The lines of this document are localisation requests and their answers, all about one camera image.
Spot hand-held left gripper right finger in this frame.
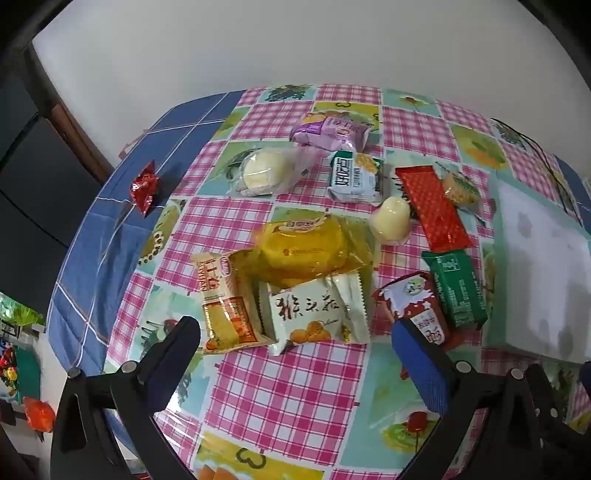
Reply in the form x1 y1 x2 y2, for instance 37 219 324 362
392 318 591 480

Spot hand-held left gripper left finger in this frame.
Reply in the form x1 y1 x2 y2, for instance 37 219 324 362
50 316 201 480

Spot red and white snack packet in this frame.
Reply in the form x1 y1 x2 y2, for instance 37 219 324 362
372 272 451 352

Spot orange and cream cake packet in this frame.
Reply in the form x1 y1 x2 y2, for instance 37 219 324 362
191 250 273 355

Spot dark green snack packet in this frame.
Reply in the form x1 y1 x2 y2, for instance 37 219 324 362
421 249 489 330

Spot white biscuit packet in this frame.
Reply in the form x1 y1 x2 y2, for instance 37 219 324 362
259 271 372 356

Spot white box with mint edge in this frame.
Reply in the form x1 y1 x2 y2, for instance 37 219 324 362
480 178 591 365

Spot cream jelly cup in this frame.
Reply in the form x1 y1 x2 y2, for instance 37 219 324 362
368 196 411 243

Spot red patterned long packet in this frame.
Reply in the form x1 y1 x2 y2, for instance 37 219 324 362
394 165 474 252

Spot yellow bread packet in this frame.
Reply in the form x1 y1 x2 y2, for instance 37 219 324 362
231 215 375 289

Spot red foil candy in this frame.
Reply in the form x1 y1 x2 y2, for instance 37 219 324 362
129 161 160 217

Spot clear green-striped cookie packet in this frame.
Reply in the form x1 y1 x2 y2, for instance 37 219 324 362
436 166 485 213

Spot white and green snack packet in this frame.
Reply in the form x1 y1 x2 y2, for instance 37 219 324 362
327 150 385 204

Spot clear-wrapped white bun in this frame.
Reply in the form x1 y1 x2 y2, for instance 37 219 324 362
227 147 319 198

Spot purple snack packet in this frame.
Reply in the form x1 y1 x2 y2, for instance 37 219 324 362
290 111 374 152

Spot orange plastic bag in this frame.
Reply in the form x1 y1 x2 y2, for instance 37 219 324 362
22 396 56 433

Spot checkered fruit tablecloth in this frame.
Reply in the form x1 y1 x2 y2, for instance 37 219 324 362
46 90 591 416

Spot pink checkered fruit-print tablecloth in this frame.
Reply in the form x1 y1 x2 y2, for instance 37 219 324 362
106 83 591 480

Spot colourful toys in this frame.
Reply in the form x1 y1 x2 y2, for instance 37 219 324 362
0 295 44 402

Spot dark wooden furniture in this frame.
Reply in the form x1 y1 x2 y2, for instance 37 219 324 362
0 46 116 305

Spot black cable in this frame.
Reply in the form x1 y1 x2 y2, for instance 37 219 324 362
489 117 585 222

